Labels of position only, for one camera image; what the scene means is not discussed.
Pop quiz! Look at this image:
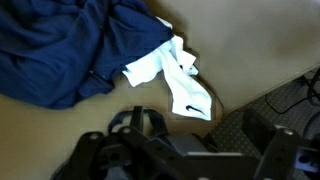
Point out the dark navy clothing pile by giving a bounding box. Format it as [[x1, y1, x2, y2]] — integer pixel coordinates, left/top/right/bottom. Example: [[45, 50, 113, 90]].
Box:
[[0, 0, 173, 110]]

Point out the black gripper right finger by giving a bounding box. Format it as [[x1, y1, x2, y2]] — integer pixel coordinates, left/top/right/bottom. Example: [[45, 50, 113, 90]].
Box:
[[242, 109, 320, 180]]

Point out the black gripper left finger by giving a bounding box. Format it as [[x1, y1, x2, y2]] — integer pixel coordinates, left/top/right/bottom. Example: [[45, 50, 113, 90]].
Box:
[[63, 126, 187, 180]]

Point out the tan leather sofa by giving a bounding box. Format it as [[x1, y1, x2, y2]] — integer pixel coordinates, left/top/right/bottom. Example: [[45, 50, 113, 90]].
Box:
[[0, 0, 320, 180]]

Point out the white cloth at sofa front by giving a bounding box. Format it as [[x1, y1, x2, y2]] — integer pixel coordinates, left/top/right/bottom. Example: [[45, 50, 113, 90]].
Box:
[[121, 16, 213, 122]]

